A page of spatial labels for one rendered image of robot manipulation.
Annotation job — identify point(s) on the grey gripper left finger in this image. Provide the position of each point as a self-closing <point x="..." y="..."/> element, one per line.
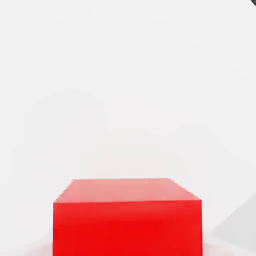
<point x="47" y="250"/>

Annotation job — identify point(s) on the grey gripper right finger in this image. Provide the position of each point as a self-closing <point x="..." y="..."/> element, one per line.
<point x="207" y="251"/>

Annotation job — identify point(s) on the small red cube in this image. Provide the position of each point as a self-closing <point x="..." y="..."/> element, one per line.
<point x="128" y="228"/>

